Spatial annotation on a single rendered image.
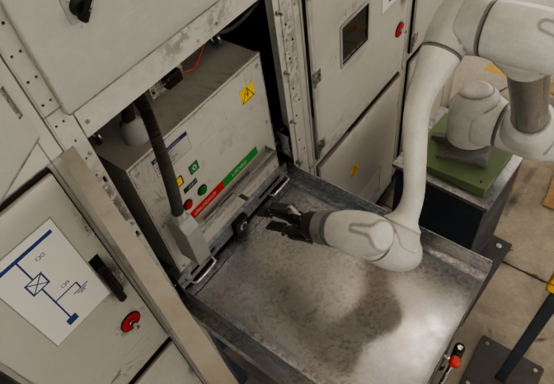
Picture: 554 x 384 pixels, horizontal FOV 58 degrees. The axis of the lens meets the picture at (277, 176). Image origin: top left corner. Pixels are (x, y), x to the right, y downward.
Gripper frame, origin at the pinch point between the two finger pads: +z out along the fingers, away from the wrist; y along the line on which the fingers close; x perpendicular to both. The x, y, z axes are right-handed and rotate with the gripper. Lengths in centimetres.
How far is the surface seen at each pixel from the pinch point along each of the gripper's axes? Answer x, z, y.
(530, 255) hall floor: 100, -4, 121
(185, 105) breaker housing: -1.6, -1.0, -41.3
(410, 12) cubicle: 109, 10, -7
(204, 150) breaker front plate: -2.9, 2.8, -28.1
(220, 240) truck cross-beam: -8.6, 19.7, 3.3
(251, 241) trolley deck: -1.7, 17.5, 10.8
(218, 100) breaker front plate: 6.4, -2.4, -37.1
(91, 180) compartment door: -37, -26, -49
